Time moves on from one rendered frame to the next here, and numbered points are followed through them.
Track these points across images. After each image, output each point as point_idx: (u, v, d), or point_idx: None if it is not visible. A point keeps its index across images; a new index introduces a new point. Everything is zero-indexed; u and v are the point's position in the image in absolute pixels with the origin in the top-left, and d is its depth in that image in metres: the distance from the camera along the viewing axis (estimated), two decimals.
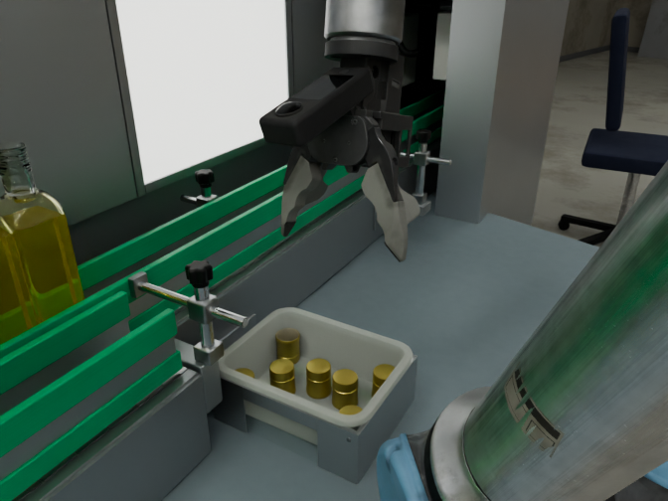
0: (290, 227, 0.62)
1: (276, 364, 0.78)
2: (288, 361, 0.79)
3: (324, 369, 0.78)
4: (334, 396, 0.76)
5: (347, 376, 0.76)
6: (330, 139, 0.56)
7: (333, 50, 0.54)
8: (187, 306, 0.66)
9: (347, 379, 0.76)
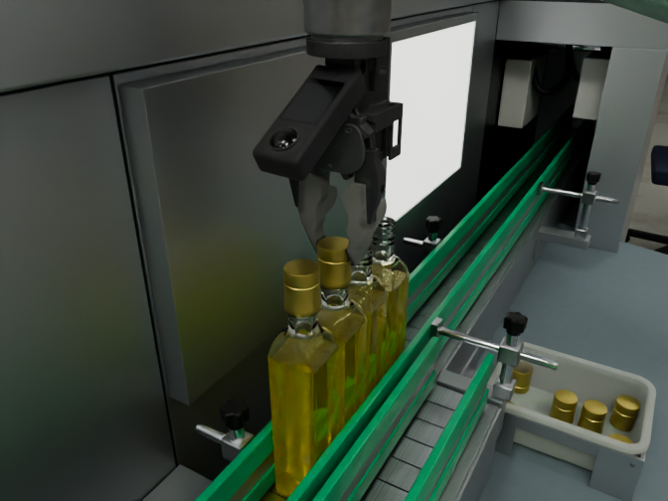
0: None
1: (331, 246, 0.57)
2: (324, 239, 0.58)
3: (573, 400, 0.88)
4: (584, 423, 0.87)
5: (596, 406, 0.87)
6: None
7: (318, 53, 0.49)
8: (493, 350, 0.76)
9: (598, 409, 0.86)
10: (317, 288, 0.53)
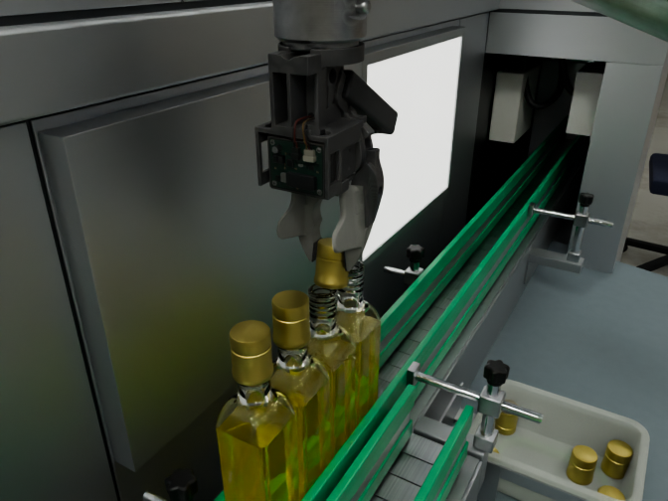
0: (346, 255, 0.57)
1: (286, 302, 0.51)
2: (279, 293, 0.53)
3: None
4: (574, 471, 0.82)
5: (586, 452, 0.81)
6: None
7: None
8: (473, 400, 0.71)
9: (588, 456, 0.81)
10: (267, 355, 0.48)
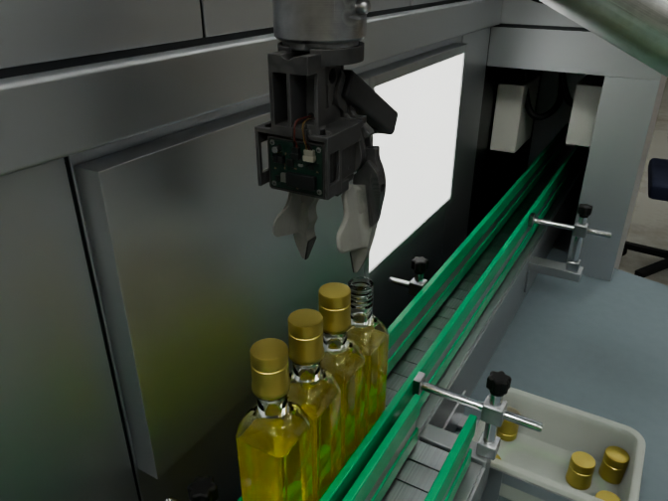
0: (352, 257, 0.56)
1: (302, 321, 0.55)
2: (294, 312, 0.56)
3: (341, 285, 0.61)
4: (573, 476, 0.85)
5: (584, 458, 0.85)
6: None
7: None
8: (476, 409, 0.74)
9: (586, 462, 0.84)
10: (285, 371, 0.51)
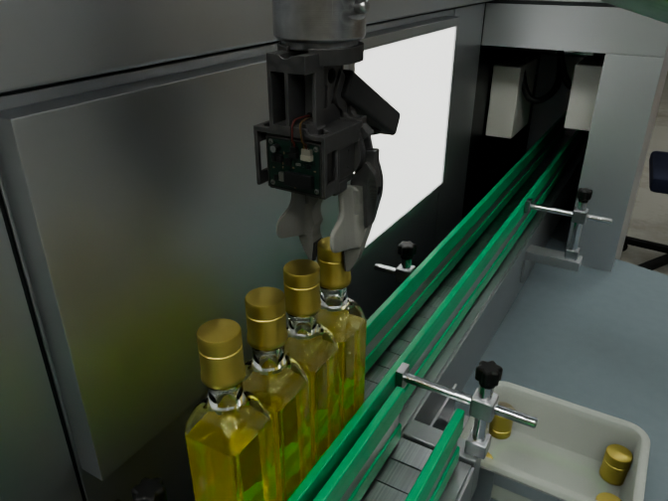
0: (345, 255, 0.57)
1: (260, 300, 0.48)
2: (252, 290, 0.49)
3: (309, 262, 0.54)
4: (343, 271, 0.57)
5: None
6: None
7: None
8: (464, 403, 0.67)
9: None
10: (238, 356, 0.44)
